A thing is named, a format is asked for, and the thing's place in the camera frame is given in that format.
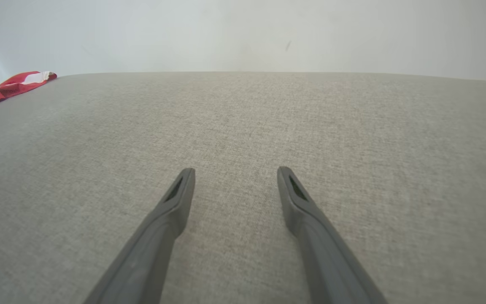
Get red garment with white hem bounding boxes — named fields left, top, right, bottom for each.
left=0, top=71, right=57, bottom=114

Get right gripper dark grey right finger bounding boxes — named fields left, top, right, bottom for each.
left=277, top=166, right=389, bottom=304

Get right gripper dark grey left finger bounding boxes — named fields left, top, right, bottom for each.
left=84, top=168, right=196, bottom=304

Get grey fabric sofa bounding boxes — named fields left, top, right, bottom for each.
left=0, top=72, right=486, bottom=304

